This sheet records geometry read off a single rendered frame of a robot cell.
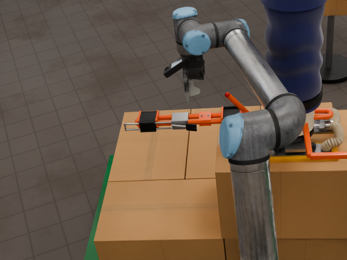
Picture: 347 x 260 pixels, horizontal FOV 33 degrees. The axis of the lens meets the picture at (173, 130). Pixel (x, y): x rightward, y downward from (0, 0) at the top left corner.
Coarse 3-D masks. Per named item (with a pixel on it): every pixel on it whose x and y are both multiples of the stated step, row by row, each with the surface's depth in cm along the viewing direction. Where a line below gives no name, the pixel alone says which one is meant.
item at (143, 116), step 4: (140, 112) 249; (144, 112) 248; (148, 112) 248; (152, 112) 248; (156, 112) 248; (140, 116) 247; (144, 116) 246; (148, 116) 246; (152, 116) 246; (156, 116) 245; (140, 120) 244; (144, 120) 244; (148, 120) 244; (152, 120) 243; (156, 120) 243; (156, 124) 244
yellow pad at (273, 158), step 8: (312, 144) 235; (320, 144) 239; (272, 152) 238; (280, 152) 238; (288, 152) 237; (296, 152) 237; (304, 152) 236; (312, 152) 236; (272, 160) 236; (280, 160) 236; (288, 160) 236; (296, 160) 235; (304, 160) 235; (312, 160) 234; (320, 160) 234; (328, 160) 234
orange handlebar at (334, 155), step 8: (200, 112) 245; (208, 112) 245; (320, 112) 238; (328, 112) 236; (136, 120) 247; (192, 120) 243; (200, 120) 241; (208, 120) 241; (216, 120) 241; (304, 128) 230; (304, 136) 227; (320, 152) 218; (328, 152) 217; (336, 152) 217; (344, 152) 216
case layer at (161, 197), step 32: (128, 128) 333; (128, 160) 311; (160, 160) 308; (192, 160) 305; (128, 192) 292; (160, 192) 289; (192, 192) 286; (128, 224) 274; (160, 224) 272; (192, 224) 270; (128, 256) 274; (160, 256) 272; (192, 256) 270; (224, 256) 268; (288, 256) 265; (320, 256) 263
